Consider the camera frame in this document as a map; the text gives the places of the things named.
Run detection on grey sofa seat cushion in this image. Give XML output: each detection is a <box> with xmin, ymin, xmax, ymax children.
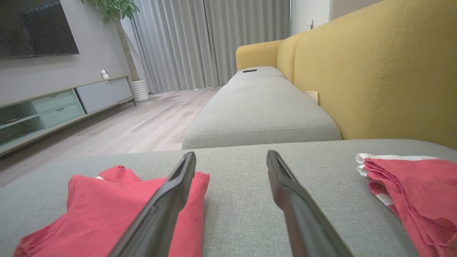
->
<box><xmin>228</xmin><ymin>66</ymin><xmax>287</xmax><ymax>84</ymax></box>

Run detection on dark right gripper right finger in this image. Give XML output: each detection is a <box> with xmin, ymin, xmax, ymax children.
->
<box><xmin>266</xmin><ymin>150</ymin><xmax>354</xmax><ymax>257</ymax></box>

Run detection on red shorts with white band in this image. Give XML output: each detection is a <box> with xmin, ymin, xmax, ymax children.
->
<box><xmin>355</xmin><ymin>153</ymin><xmax>457</xmax><ymax>257</ymax></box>

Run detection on white ribbed plant pot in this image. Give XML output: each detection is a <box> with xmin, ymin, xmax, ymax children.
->
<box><xmin>131</xmin><ymin>79</ymin><xmax>150</xmax><ymax>102</ymax></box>

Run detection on green potted tree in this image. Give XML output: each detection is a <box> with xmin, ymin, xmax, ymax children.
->
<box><xmin>81</xmin><ymin>0</ymin><xmax>140</xmax><ymax>82</ymax></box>

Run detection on yellow and grey sofa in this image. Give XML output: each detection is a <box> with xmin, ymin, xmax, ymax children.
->
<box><xmin>0</xmin><ymin>138</ymin><xmax>457</xmax><ymax>257</ymax></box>

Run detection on yellow sofa backrest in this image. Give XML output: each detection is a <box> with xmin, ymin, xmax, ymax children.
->
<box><xmin>236</xmin><ymin>0</ymin><xmax>457</xmax><ymax>150</ymax></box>

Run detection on black wall television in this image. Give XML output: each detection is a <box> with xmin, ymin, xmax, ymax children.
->
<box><xmin>0</xmin><ymin>0</ymin><xmax>80</xmax><ymax>59</ymax></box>

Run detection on grey back cushion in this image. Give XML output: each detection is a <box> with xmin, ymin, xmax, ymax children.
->
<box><xmin>181</xmin><ymin>76</ymin><xmax>342</xmax><ymax>150</ymax></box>

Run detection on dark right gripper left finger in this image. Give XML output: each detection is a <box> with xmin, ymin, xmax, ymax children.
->
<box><xmin>107</xmin><ymin>152</ymin><xmax>197</xmax><ymax>257</ymax></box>

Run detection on grey pleated curtain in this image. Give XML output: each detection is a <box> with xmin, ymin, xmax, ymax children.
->
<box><xmin>130</xmin><ymin>0</ymin><xmax>291</xmax><ymax>94</ymax></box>

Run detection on red white basketball jersey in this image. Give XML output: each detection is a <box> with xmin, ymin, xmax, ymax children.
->
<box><xmin>12</xmin><ymin>165</ymin><xmax>210</xmax><ymax>257</ymax></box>

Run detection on long green grey tv cabinet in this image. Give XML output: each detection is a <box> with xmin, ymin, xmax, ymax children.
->
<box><xmin>0</xmin><ymin>75</ymin><xmax>137</xmax><ymax>157</ymax></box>

